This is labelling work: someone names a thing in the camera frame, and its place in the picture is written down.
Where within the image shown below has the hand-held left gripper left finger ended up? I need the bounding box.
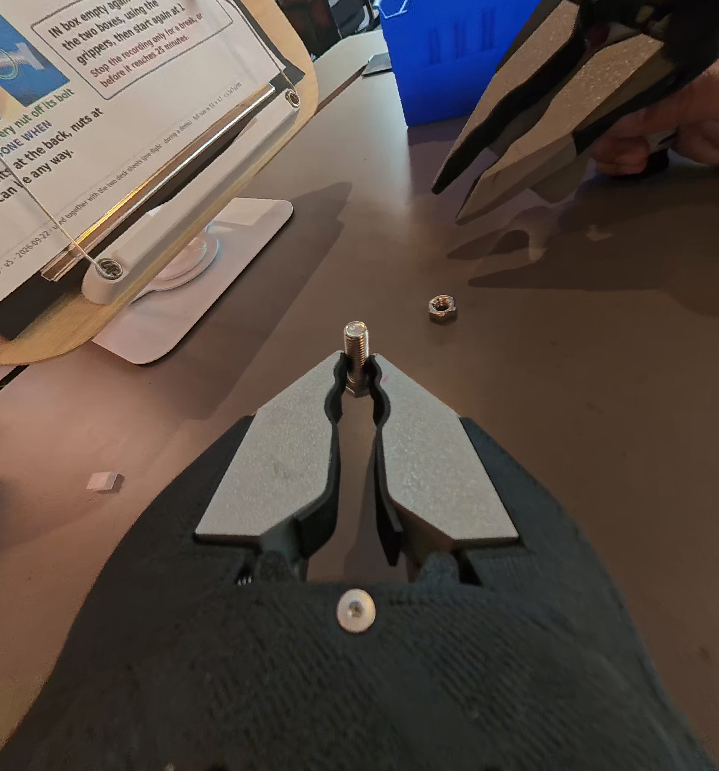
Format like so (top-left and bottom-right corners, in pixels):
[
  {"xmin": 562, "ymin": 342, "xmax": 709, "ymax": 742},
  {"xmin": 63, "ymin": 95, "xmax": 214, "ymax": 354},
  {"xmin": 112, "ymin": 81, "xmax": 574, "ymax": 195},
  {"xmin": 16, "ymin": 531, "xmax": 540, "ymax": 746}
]
[{"xmin": 195, "ymin": 351, "xmax": 345, "ymax": 564}]

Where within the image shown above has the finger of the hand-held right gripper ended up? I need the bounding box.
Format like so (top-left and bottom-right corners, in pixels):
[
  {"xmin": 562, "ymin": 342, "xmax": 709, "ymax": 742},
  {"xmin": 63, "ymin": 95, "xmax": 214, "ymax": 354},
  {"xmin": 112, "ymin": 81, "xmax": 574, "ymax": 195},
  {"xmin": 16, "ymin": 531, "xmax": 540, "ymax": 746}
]
[
  {"xmin": 432, "ymin": 0, "xmax": 584, "ymax": 196},
  {"xmin": 454, "ymin": 29, "xmax": 679, "ymax": 225}
]

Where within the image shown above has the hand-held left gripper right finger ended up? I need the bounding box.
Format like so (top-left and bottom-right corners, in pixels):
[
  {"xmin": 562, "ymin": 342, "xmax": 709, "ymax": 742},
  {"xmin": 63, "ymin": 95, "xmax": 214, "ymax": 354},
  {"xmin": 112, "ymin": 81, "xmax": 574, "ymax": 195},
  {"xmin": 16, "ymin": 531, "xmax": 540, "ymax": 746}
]
[{"xmin": 368, "ymin": 352, "xmax": 519, "ymax": 567}]

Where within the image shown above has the blue plastic bin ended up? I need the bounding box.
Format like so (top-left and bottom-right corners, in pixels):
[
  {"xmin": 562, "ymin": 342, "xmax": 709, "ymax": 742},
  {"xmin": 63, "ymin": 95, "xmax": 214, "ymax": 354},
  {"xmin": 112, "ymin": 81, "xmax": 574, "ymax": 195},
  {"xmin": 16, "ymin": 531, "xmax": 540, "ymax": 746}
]
[{"xmin": 379, "ymin": 0, "xmax": 547, "ymax": 127}]

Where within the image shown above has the steel hex bolt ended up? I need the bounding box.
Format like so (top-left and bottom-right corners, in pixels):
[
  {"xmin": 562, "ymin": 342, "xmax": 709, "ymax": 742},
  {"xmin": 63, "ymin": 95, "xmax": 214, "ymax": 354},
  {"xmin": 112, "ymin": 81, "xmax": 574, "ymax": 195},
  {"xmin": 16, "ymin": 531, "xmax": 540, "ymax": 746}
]
[{"xmin": 342, "ymin": 320, "xmax": 377, "ymax": 398}]

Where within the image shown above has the person's right hand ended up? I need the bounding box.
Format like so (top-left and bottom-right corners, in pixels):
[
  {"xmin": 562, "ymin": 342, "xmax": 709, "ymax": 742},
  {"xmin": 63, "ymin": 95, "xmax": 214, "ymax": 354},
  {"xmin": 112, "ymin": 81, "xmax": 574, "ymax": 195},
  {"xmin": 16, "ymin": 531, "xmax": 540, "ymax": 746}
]
[{"xmin": 591, "ymin": 39, "xmax": 719, "ymax": 177}]

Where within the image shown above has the white stand base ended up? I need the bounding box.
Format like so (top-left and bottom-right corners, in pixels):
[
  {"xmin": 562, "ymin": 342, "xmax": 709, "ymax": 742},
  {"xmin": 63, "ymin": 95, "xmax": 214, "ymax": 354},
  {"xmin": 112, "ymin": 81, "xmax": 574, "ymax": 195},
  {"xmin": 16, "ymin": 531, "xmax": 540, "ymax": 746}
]
[{"xmin": 91, "ymin": 198, "xmax": 294, "ymax": 365}]

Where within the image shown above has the white stand ledge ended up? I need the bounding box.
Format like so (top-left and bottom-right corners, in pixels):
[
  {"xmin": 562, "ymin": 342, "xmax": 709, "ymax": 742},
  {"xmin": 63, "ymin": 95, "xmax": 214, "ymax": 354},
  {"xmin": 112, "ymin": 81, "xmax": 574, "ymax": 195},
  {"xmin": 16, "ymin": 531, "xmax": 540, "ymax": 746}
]
[{"xmin": 82, "ymin": 208, "xmax": 216, "ymax": 305}]

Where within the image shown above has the clear acrylic ledge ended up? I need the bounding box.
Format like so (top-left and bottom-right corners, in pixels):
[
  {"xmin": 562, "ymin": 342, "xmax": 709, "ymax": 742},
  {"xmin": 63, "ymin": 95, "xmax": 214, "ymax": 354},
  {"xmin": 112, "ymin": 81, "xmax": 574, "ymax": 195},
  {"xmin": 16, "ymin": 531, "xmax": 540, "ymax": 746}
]
[{"xmin": 40, "ymin": 84, "xmax": 303, "ymax": 284}]

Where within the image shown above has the black backing sheet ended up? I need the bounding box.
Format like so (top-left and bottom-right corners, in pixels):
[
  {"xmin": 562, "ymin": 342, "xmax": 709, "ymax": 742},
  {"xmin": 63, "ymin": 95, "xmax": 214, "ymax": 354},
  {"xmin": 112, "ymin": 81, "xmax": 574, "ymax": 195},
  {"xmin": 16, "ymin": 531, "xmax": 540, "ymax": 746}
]
[{"xmin": 0, "ymin": 0, "xmax": 306, "ymax": 341}]

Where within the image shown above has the printed instruction sheet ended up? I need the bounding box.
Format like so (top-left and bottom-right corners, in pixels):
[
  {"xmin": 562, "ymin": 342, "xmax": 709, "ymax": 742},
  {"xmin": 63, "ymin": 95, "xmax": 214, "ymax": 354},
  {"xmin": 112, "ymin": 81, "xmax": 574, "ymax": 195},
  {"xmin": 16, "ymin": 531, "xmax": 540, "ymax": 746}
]
[{"xmin": 0, "ymin": 0, "xmax": 288, "ymax": 323}]

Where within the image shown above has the wire page holder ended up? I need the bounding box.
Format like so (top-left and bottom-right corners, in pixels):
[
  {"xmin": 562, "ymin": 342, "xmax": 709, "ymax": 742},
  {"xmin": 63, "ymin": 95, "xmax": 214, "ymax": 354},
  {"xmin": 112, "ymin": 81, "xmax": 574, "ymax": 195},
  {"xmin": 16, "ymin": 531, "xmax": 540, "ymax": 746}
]
[
  {"xmin": 0, "ymin": 129, "xmax": 124, "ymax": 281},
  {"xmin": 215, "ymin": 0, "xmax": 303, "ymax": 110}
]

